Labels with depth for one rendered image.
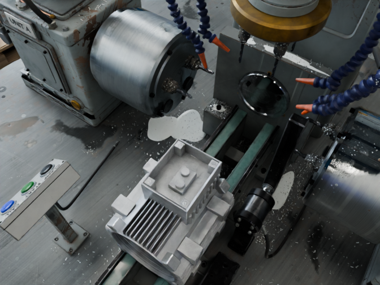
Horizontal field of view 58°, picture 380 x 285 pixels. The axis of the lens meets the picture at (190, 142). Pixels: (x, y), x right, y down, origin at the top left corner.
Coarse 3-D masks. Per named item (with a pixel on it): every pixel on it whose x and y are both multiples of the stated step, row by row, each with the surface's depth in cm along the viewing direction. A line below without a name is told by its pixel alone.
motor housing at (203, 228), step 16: (144, 176) 72; (144, 208) 66; (160, 208) 65; (128, 224) 62; (144, 224) 61; (160, 224) 63; (176, 224) 63; (192, 224) 65; (208, 224) 66; (128, 240) 74; (144, 240) 60; (160, 240) 61; (176, 240) 63; (208, 240) 68; (144, 256) 75; (160, 256) 61; (176, 256) 63; (160, 272) 72; (176, 272) 62
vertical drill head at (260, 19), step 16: (240, 0) 61; (256, 0) 59; (272, 0) 58; (288, 0) 58; (304, 0) 58; (320, 0) 62; (240, 16) 60; (256, 16) 59; (272, 16) 59; (288, 16) 58; (304, 16) 59; (320, 16) 59; (240, 32) 66; (256, 32) 60; (272, 32) 58; (288, 32) 58; (304, 32) 59
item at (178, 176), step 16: (176, 144) 67; (160, 160) 65; (176, 160) 68; (192, 160) 68; (208, 160) 66; (160, 176) 66; (176, 176) 65; (192, 176) 65; (208, 176) 66; (144, 192) 64; (160, 192) 64; (176, 192) 64; (192, 192) 64; (208, 192) 66; (176, 208) 61; (192, 208) 61
